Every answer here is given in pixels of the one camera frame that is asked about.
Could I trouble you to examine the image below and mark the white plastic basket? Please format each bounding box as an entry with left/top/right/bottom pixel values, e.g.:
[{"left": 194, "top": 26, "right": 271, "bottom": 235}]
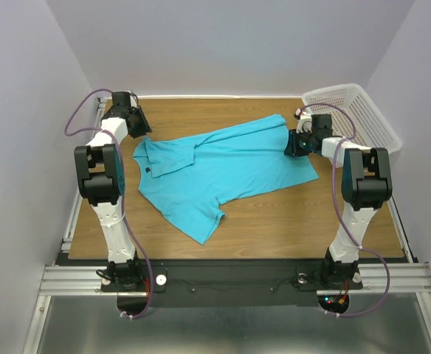
[{"left": 302, "top": 83, "right": 402, "bottom": 153}]

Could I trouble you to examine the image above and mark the turquoise t shirt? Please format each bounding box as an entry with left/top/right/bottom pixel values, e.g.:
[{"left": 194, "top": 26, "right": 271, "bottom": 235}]
[{"left": 133, "top": 114, "right": 318, "bottom": 245}]

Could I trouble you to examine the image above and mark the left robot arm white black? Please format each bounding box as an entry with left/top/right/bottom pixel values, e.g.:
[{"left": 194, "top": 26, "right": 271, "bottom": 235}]
[{"left": 64, "top": 91, "right": 151, "bottom": 291}]

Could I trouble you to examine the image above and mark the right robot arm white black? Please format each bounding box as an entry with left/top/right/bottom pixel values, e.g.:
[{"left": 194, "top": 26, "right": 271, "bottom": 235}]
[{"left": 284, "top": 109, "right": 393, "bottom": 287}]

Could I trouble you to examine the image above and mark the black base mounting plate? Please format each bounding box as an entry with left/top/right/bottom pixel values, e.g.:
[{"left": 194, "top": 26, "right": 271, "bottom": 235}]
[{"left": 97, "top": 259, "right": 362, "bottom": 308}]

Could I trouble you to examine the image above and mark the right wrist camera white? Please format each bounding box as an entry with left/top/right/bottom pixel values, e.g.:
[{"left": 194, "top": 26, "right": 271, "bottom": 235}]
[{"left": 294, "top": 108, "right": 312, "bottom": 133}]

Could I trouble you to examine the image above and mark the left aluminium frame rail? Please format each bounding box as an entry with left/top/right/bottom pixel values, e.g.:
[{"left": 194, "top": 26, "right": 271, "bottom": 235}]
[{"left": 61, "top": 89, "right": 103, "bottom": 254}]

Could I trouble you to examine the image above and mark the aluminium frame rail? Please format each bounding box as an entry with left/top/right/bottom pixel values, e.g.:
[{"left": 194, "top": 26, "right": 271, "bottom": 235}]
[
  {"left": 38, "top": 263, "right": 431, "bottom": 297},
  {"left": 387, "top": 197, "right": 418, "bottom": 263},
  {"left": 61, "top": 89, "right": 103, "bottom": 254}
]

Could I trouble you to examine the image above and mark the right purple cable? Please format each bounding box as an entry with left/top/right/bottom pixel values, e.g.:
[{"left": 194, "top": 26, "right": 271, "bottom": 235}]
[{"left": 298, "top": 103, "right": 392, "bottom": 319}]

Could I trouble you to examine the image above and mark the right aluminium frame rail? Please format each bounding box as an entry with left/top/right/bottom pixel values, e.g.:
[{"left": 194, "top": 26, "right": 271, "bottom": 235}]
[{"left": 387, "top": 197, "right": 418, "bottom": 263}]

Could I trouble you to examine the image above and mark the front aluminium frame rail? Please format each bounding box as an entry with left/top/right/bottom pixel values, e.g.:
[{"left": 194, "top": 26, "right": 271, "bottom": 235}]
[{"left": 38, "top": 263, "right": 431, "bottom": 297}]

